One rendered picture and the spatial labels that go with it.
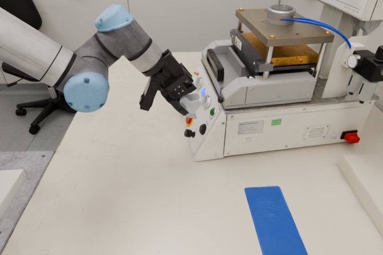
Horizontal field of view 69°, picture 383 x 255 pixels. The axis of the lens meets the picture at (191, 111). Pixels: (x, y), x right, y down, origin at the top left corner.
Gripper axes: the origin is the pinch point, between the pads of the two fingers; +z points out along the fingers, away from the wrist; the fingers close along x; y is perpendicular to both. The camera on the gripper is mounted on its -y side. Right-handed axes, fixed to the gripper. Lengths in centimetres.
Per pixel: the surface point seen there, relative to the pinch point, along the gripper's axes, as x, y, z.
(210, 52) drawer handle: 16.4, 14.1, -4.9
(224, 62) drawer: 16.6, 15.8, 1.1
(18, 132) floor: 121, -145, 6
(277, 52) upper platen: 5.0, 29.7, 1.8
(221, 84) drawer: 2.6, 12.2, -1.4
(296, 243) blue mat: -33.5, 7.2, 21.9
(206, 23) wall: 160, 17, 43
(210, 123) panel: -1.3, 3.1, 4.7
